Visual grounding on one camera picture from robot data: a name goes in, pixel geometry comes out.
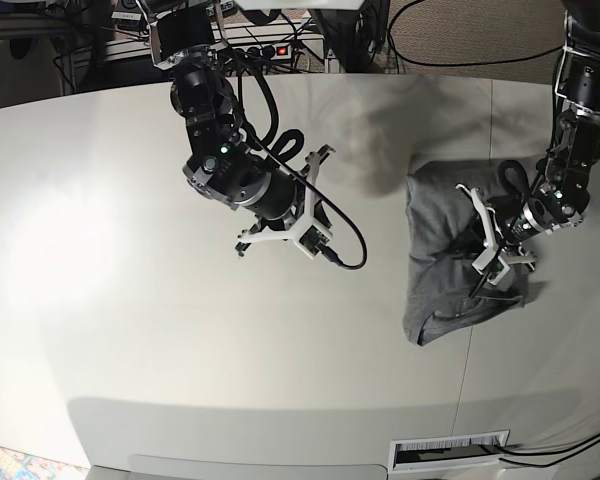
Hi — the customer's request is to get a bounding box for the black cable pair on table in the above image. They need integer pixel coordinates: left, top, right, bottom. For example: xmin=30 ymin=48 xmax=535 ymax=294
xmin=497 ymin=425 xmax=600 ymax=468

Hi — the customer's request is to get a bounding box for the grey table leg column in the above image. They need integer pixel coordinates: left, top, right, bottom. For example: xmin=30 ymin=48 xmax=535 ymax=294
xmin=311 ymin=9 xmax=342 ymax=74

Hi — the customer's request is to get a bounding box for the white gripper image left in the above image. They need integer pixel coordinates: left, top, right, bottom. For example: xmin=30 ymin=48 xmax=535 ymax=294
xmin=235 ymin=144 xmax=334 ymax=258

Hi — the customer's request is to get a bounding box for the grey T-shirt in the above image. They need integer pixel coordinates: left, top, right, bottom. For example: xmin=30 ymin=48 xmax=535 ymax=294
xmin=403 ymin=160 xmax=541 ymax=347

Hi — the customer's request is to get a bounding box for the black camera cable image right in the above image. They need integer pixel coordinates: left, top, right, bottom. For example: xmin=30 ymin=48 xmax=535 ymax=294
xmin=469 ymin=209 xmax=526 ymax=301

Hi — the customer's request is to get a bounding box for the black cable on carpet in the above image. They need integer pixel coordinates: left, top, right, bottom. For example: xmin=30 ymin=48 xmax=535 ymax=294
xmin=387 ymin=0 xmax=566 ymax=67

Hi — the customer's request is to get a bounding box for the black robot arm image left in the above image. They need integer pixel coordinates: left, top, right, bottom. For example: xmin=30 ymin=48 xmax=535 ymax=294
xmin=138 ymin=1 xmax=336 ymax=261

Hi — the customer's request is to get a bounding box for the black power strip red switch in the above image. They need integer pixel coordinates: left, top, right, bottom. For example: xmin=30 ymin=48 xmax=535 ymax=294
xmin=234 ymin=44 xmax=293 ymax=65

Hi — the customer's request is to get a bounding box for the black camera cable image left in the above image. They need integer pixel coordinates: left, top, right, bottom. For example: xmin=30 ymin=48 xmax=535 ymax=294
xmin=236 ymin=123 xmax=368 ymax=271

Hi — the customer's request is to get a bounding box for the white cable grommet tray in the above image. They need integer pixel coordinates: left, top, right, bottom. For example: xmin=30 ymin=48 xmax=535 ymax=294
xmin=388 ymin=430 xmax=510 ymax=474

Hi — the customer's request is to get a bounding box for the black camera cable image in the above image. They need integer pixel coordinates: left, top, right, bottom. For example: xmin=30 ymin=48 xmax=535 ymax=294
xmin=236 ymin=123 xmax=368 ymax=271
xmin=469 ymin=209 xmax=526 ymax=301

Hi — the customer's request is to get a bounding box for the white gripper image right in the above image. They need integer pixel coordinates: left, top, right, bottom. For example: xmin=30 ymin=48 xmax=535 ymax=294
xmin=452 ymin=183 xmax=536 ymax=285

